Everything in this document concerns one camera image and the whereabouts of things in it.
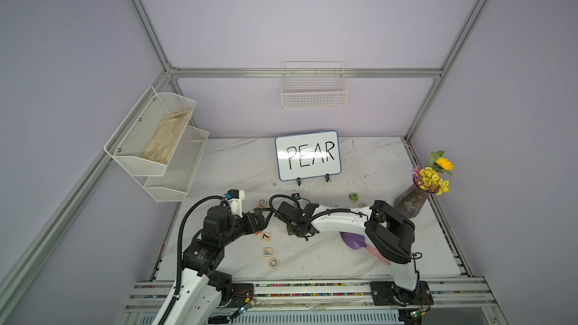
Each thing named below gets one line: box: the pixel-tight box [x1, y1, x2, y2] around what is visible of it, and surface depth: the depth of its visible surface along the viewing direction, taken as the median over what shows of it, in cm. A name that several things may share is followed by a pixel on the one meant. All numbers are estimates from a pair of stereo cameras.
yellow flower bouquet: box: [410, 150, 455, 196], surface depth 79 cm
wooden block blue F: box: [263, 247, 274, 258], surface depth 84 cm
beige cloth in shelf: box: [140, 109, 193, 165], surface depth 82 cm
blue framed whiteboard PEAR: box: [274, 130, 342, 182], surface depth 103 cm
